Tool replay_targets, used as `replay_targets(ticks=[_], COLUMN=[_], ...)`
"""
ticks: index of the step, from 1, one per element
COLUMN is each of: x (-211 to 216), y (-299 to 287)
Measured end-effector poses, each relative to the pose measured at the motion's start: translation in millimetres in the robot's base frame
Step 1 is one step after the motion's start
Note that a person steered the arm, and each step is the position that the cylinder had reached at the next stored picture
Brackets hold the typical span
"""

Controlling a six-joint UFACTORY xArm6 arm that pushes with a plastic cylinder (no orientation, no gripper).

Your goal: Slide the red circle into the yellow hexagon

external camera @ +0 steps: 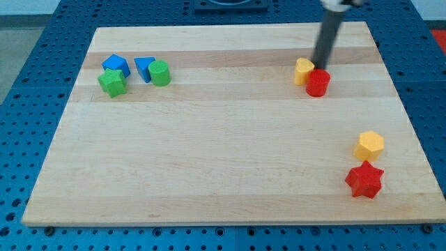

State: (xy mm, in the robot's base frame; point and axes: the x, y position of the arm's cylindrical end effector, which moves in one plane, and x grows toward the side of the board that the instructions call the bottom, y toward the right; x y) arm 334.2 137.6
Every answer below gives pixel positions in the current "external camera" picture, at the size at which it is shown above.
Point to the red star block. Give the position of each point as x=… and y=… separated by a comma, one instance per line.
x=364, y=180

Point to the green star block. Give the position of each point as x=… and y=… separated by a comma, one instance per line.
x=113, y=82

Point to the blue triangle block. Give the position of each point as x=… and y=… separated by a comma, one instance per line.
x=142, y=64

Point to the green cylinder block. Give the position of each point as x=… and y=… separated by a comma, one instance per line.
x=159, y=72

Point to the red cylinder block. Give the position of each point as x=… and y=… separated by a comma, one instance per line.
x=318, y=82

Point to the yellow heart block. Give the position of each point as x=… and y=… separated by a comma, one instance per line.
x=303, y=67

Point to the wooden board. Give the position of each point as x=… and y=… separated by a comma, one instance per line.
x=231, y=140

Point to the silver rod mount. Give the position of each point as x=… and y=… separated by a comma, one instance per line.
x=341, y=5

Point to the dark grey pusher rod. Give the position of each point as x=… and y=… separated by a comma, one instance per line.
x=326, y=38

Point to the yellow hexagon block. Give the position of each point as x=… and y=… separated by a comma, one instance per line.
x=369, y=146

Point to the blue cube block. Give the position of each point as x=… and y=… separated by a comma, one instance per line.
x=116, y=62

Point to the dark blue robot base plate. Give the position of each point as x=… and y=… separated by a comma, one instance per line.
x=206, y=6

